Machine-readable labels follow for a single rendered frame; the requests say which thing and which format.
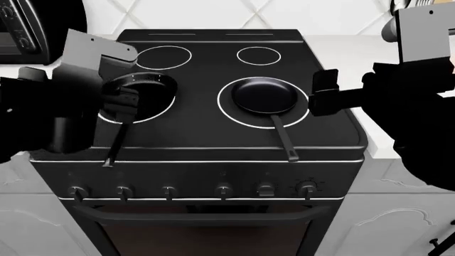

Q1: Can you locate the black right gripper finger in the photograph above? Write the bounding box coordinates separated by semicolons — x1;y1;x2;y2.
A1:
307;88;368;117
311;68;340;93

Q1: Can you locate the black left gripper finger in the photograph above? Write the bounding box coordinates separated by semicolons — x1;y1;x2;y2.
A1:
102;93;139;116
116;85;140;100

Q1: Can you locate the black frying pan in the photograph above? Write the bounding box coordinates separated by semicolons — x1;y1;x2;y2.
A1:
102;70;178;169
230;77;300;164

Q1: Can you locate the black toaster oven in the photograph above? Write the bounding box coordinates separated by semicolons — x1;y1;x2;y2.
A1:
0;0;88;65

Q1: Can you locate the black stove timer knob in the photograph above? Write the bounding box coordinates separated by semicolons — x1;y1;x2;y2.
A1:
296;179;320;201

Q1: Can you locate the black electric range stove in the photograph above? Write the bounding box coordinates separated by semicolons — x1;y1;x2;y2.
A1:
28;28;367;256

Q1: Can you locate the white cabinet door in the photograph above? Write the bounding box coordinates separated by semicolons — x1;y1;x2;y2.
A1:
0;151;94;256
312;156;455;256

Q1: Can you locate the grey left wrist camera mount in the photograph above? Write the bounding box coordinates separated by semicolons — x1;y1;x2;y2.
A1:
55;28;139;81

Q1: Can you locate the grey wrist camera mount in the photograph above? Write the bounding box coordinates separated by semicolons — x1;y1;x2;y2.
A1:
381;1;453;64
55;28;139;81

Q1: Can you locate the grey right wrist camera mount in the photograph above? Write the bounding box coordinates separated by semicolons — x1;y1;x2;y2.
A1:
381;1;453;64

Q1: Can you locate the black oven door handle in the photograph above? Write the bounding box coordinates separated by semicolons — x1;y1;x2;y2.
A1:
72;204;334;223

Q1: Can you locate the black cabinet handle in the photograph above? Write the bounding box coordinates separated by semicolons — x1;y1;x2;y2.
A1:
427;220;455;256

